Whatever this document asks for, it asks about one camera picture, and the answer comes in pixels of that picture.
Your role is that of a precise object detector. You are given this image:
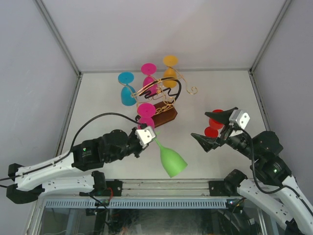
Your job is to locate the pink plastic wine glass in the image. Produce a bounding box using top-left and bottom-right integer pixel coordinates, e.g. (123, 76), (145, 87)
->
(137, 103), (156, 129)
(141, 63), (157, 94)

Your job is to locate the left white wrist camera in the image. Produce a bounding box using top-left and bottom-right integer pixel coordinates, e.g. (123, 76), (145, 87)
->
(135, 126), (157, 148)

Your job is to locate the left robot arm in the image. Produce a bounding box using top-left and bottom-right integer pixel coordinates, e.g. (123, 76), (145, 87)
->
(6, 126), (157, 204)

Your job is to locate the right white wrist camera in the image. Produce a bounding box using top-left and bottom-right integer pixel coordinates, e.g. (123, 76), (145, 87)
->
(229, 109), (250, 137)

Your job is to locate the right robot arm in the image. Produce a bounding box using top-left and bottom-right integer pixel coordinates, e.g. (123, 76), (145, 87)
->
(191, 107), (313, 235)

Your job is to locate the right black camera cable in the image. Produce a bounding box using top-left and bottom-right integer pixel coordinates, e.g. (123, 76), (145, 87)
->
(241, 129), (311, 211)

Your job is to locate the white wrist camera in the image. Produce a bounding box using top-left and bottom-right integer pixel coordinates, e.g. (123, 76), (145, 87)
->
(135, 126), (157, 148)
(229, 109), (250, 137)

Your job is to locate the green plastic wine glass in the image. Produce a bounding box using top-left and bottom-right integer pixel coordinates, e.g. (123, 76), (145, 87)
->
(154, 137), (188, 178)

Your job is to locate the gold wire wine glass rack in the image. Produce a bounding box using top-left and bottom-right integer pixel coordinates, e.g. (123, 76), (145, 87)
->
(132, 68), (198, 127)

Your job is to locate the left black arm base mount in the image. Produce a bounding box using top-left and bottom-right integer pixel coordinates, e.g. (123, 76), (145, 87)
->
(104, 180), (123, 196)

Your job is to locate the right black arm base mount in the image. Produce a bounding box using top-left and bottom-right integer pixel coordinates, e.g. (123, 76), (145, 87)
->
(208, 180), (228, 197)

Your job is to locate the left black camera cable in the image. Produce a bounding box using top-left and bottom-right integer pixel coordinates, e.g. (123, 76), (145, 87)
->
(0, 112), (141, 189)

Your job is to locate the black camera cable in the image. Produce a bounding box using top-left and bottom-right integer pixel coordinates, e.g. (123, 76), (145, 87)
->
(241, 129), (311, 211)
(0, 112), (141, 189)

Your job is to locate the blue plastic wine glass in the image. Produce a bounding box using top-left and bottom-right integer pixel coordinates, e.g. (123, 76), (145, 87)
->
(118, 72), (136, 106)

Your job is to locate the red plastic wine glass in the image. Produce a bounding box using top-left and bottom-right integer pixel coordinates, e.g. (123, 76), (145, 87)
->
(204, 118), (224, 138)

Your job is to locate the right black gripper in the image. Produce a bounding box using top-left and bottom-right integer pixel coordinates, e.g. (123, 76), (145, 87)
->
(190, 107), (259, 160)

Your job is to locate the grey slotted cable duct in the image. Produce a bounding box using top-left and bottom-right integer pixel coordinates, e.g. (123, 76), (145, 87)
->
(45, 198), (228, 209)

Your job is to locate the orange plastic wine glass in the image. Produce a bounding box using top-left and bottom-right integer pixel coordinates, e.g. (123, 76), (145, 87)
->
(162, 55), (178, 88)

